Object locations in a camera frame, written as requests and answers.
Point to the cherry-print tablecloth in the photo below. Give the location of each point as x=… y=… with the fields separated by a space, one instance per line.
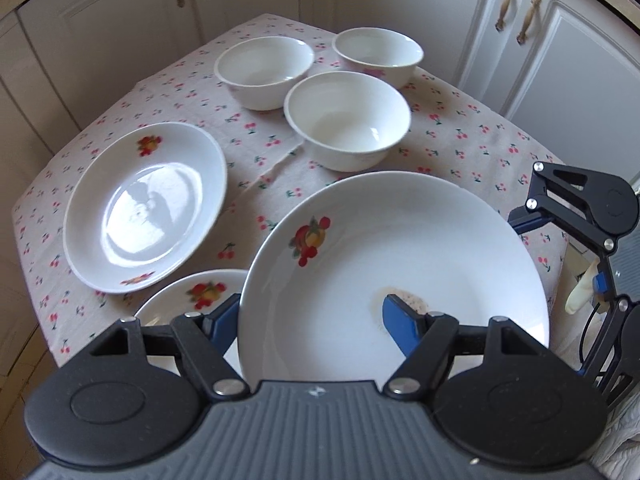
x=240 y=160

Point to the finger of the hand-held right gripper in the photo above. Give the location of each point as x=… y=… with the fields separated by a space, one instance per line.
x=612 y=340
x=531 y=223

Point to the white bowl with pink print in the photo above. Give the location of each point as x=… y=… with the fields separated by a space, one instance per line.
x=377 y=55

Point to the small white fruit-print plate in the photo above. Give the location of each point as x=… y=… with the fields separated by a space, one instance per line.
x=190 y=292

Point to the white quilted cloth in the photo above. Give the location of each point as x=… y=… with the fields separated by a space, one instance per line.
x=625 y=447

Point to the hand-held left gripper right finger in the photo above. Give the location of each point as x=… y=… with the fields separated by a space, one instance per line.
x=400 y=321

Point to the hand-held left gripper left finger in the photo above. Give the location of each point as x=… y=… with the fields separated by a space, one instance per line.
x=227 y=316

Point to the person's right hand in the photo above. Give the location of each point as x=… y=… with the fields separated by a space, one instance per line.
x=580 y=290

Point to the large white fruit-print plate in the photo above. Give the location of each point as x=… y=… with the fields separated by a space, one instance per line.
x=400 y=240

